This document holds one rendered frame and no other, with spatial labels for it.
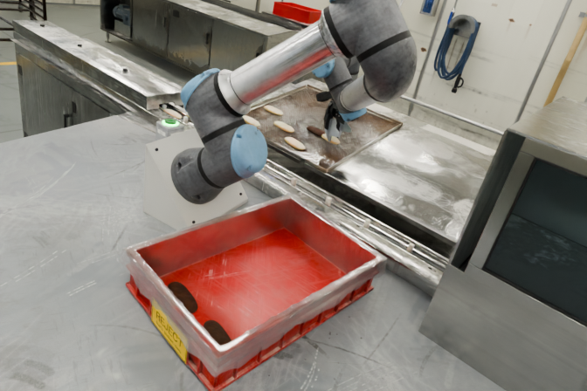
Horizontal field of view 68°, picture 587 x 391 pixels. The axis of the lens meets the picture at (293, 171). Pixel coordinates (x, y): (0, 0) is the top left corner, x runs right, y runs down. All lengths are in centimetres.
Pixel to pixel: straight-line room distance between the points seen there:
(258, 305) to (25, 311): 44
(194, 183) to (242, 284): 28
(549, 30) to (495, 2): 56
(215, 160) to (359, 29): 44
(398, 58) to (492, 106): 407
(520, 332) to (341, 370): 34
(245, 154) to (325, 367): 48
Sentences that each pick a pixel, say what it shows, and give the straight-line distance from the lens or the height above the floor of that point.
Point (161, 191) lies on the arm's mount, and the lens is 115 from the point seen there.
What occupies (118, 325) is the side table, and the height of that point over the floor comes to 82.
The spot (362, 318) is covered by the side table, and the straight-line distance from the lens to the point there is 102.
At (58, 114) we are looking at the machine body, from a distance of 252.
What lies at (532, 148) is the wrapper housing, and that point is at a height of 129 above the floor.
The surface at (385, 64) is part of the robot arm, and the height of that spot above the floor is 134.
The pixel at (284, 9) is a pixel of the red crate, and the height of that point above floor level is 95.
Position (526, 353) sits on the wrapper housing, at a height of 92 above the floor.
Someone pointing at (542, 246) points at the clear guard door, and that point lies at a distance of 87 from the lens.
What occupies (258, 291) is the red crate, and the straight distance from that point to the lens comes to 100.
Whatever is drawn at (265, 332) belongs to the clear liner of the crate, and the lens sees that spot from 79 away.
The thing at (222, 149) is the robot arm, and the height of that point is 107.
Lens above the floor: 149
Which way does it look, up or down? 26 degrees down
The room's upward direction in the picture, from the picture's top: 12 degrees clockwise
